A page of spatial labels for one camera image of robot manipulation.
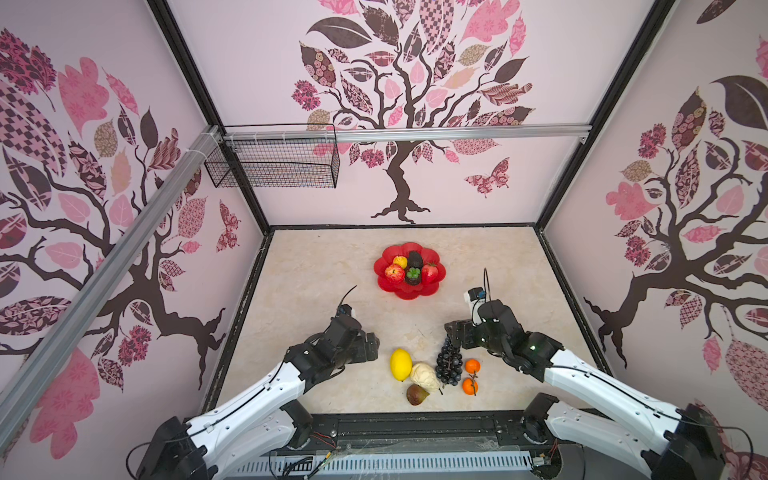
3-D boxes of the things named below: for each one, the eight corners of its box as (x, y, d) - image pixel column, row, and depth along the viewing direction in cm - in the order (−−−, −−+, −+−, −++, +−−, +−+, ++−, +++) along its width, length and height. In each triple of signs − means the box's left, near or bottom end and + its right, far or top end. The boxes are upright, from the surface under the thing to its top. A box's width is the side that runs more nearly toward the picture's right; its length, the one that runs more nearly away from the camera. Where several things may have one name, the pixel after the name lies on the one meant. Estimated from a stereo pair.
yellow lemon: (390, 381, 83) (390, 376, 80) (390, 353, 88) (390, 348, 85) (412, 381, 83) (413, 376, 80) (411, 353, 88) (411, 348, 85)
